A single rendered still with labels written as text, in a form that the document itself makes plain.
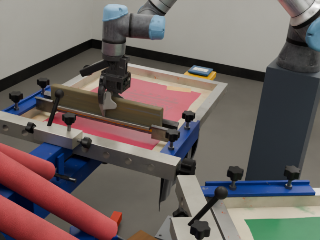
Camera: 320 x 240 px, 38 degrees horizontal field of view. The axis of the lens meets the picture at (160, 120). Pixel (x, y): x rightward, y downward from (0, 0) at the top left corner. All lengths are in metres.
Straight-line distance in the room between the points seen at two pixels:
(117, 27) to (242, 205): 0.64
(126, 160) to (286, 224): 0.46
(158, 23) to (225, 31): 3.80
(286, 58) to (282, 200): 0.54
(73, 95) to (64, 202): 0.73
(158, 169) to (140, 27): 0.44
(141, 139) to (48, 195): 0.69
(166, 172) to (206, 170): 2.06
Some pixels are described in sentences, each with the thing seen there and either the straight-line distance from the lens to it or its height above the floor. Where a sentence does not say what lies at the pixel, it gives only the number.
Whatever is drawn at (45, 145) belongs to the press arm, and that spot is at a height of 1.04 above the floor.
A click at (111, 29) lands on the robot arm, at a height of 1.31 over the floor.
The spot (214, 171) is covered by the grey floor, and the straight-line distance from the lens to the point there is 3.34.
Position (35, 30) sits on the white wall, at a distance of 4.81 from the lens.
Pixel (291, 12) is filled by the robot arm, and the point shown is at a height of 1.41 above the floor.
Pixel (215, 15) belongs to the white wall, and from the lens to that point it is 5.23.
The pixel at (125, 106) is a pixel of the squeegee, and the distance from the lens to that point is 1.54.
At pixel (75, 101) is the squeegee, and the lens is 1.62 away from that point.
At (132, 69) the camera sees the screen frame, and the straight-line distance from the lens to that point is 2.15.
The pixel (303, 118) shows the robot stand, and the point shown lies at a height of 1.05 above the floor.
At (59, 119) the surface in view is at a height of 0.96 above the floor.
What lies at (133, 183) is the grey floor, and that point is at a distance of 3.10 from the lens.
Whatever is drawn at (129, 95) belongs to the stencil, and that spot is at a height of 0.96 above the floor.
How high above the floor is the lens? 1.67
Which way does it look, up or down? 25 degrees down
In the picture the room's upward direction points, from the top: 6 degrees clockwise
